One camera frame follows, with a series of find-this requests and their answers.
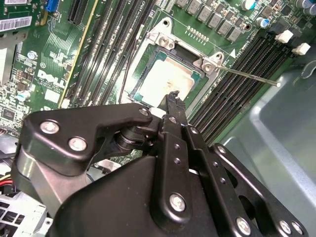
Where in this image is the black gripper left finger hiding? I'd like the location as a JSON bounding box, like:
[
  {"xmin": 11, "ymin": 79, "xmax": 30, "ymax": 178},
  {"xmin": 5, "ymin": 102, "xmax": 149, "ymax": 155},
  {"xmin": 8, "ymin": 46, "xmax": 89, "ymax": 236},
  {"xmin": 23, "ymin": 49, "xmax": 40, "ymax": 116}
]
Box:
[{"xmin": 13, "ymin": 91, "xmax": 195, "ymax": 223}]

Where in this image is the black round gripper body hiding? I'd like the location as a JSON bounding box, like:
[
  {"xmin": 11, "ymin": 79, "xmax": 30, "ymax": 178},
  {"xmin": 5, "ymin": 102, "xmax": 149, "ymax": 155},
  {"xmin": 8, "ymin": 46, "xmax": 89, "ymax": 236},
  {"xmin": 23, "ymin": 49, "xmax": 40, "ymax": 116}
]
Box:
[{"xmin": 49, "ymin": 157, "xmax": 230, "ymax": 237}]

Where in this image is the silver square CPU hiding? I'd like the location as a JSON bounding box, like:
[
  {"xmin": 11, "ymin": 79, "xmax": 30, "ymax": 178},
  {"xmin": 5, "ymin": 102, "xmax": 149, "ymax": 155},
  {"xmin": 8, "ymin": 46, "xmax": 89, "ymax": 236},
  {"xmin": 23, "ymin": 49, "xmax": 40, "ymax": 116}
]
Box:
[{"xmin": 132, "ymin": 50, "xmax": 205, "ymax": 106}]

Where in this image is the thin metal locking lever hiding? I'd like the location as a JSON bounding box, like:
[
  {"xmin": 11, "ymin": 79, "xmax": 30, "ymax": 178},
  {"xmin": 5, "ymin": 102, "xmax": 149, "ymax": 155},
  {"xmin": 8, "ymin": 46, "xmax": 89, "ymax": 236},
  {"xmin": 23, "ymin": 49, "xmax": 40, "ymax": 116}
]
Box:
[
  {"xmin": 216, "ymin": 64, "xmax": 281, "ymax": 87},
  {"xmin": 117, "ymin": 23, "xmax": 143, "ymax": 104}
]

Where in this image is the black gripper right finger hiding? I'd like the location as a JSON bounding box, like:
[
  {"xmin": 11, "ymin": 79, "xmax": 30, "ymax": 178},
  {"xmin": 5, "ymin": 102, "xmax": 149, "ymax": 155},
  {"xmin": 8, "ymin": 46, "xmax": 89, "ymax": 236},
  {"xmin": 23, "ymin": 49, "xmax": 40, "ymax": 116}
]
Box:
[{"xmin": 177, "ymin": 92, "xmax": 309, "ymax": 237}]

